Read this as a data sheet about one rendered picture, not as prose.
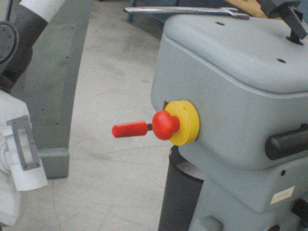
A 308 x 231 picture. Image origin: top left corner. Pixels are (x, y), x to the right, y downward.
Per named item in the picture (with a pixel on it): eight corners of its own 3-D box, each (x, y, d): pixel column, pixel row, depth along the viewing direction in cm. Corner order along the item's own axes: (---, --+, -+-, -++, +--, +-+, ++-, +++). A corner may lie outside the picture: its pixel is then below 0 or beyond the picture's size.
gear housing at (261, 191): (257, 220, 93) (276, 168, 89) (172, 153, 111) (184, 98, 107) (352, 176, 113) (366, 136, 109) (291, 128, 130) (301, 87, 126)
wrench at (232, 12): (133, 16, 89) (134, 11, 89) (119, 10, 92) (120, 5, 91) (249, 19, 103) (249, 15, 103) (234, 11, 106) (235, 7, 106)
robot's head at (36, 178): (6, 190, 101) (28, 191, 95) (-9, 136, 101) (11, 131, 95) (29, 183, 106) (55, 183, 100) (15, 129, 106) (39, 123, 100)
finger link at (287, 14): (301, 42, 97) (279, 14, 98) (309, 31, 95) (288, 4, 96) (298, 42, 96) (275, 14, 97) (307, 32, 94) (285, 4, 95)
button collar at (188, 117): (183, 153, 89) (192, 113, 87) (158, 133, 94) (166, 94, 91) (194, 151, 90) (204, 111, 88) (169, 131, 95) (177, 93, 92)
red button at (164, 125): (162, 146, 88) (168, 119, 86) (146, 132, 91) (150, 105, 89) (182, 143, 90) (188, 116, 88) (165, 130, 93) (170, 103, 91)
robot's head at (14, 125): (9, 171, 101) (17, 172, 94) (-3, 124, 101) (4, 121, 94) (37, 164, 104) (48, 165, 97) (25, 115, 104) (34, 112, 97)
